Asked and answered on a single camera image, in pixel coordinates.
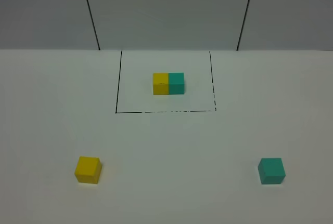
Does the teal template block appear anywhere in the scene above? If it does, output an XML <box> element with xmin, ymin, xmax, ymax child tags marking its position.
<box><xmin>169</xmin><ymin>73</ymin><xmax>185</xmax><ymax>95</ymax></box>

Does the yellow template block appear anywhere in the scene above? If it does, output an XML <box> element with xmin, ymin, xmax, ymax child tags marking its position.
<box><xmin>152</xmin><ymin>73</ymin><xmax>169</xmax><ymax>95</ymax></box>

